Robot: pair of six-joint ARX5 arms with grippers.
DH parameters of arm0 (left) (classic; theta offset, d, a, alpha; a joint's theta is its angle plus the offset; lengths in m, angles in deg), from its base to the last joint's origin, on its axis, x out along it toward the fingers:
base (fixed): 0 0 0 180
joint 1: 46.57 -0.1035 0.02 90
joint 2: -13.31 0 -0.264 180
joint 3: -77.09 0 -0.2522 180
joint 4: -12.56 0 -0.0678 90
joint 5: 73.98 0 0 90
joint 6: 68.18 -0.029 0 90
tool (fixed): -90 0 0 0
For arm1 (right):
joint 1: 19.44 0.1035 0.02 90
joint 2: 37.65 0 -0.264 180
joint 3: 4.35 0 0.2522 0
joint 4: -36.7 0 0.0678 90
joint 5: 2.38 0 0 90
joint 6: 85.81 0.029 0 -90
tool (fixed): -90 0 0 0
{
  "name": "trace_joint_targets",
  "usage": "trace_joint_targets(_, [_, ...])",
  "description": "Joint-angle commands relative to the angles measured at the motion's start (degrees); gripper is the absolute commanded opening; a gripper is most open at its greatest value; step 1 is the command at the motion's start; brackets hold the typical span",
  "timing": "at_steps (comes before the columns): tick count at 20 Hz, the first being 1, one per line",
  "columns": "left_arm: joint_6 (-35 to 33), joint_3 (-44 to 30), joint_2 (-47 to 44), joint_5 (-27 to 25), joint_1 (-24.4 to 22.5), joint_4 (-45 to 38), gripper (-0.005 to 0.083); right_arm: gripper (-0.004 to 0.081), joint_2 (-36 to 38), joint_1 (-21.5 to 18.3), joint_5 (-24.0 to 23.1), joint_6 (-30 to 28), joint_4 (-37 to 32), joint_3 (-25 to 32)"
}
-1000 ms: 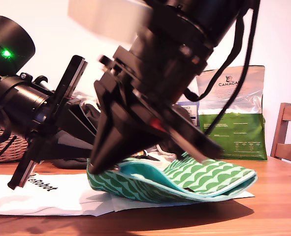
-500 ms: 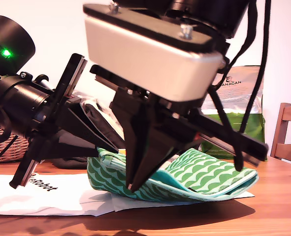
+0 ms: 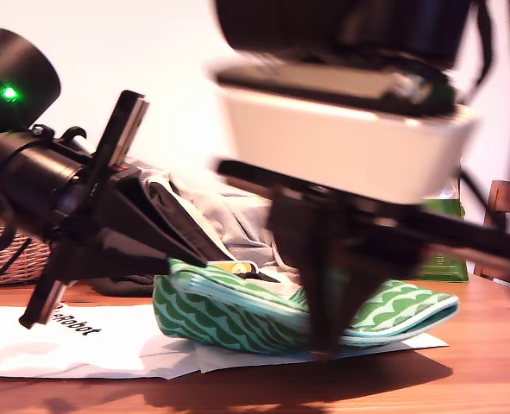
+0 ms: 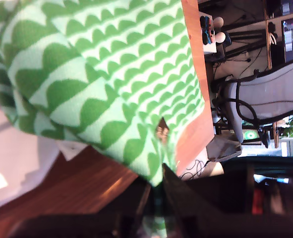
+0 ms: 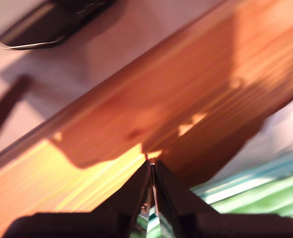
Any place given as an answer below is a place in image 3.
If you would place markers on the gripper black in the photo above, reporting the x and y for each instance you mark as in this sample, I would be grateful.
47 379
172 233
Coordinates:
56 185

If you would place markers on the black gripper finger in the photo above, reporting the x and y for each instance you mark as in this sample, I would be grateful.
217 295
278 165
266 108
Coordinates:
367 271
310 259

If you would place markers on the green wave-patterned zip pouch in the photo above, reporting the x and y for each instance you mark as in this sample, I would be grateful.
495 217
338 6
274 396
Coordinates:
220 315

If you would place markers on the orange LeRobot card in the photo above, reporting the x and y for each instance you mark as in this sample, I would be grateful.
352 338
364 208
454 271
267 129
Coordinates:
237 268

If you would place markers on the grey hoodie with beige lining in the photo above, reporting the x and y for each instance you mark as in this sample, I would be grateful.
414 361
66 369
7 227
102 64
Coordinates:
246 220

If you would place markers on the silver green Canagan bag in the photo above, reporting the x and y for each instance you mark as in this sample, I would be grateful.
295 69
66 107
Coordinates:
444 267

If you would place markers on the small printed paper sheet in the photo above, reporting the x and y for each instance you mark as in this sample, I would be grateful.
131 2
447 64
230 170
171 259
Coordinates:
246 360

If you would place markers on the large white paper sheet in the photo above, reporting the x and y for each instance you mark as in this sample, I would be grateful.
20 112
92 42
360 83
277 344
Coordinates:
86 358

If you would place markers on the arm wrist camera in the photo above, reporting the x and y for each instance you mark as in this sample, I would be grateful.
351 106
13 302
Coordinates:
323 142

